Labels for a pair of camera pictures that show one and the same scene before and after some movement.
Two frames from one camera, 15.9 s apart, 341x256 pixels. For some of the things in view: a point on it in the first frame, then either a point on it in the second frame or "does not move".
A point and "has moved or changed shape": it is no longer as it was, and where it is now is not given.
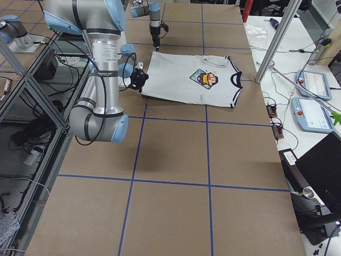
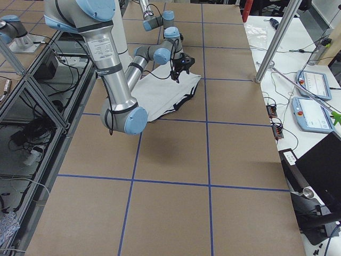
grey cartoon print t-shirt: x=193 y=79 has moved or changed shape
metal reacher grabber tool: x=335 y=116 does not move
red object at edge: x=247 y=5 does not move
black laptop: x=322 y=165 does not move
